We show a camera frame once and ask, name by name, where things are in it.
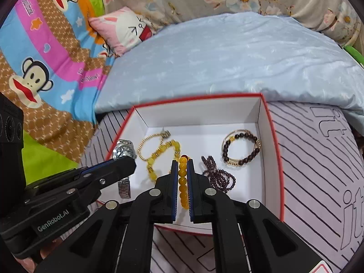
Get colourful monkey print blanket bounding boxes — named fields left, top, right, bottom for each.
left=1, top=0, right=114, bottom=184

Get gold chain yellow bead bracelet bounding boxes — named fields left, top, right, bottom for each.
left=137, top=129, right=182, bottom=183

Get pink cartoon pillow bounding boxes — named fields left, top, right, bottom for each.
left=88, top=7, right=156, bottom=57

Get dark bead gold bracelet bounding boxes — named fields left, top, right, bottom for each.
left=221, top=129, right=262, bottom=167

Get dark purple bead strand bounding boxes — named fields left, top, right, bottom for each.
left=201, top=156, right=236, bottom=194

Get yellow amber bead bracelet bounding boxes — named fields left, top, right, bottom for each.
left=178, top=154, right=191, bottom=210

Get person's left hand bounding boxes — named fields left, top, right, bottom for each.
left=15, top=237, right=63, bottom=273

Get light blue quilt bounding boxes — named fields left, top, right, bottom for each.
left=94, top=12, right=363, bottom=129

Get red jewelry box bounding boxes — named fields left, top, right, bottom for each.
left=96, top=92, right=286, bottom=236

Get green object at bedside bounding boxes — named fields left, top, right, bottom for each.
left=344, top=46, right=364, bottom=67

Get silver wrist watch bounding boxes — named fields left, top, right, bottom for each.
left=112, top=139, right=137, bottom=199

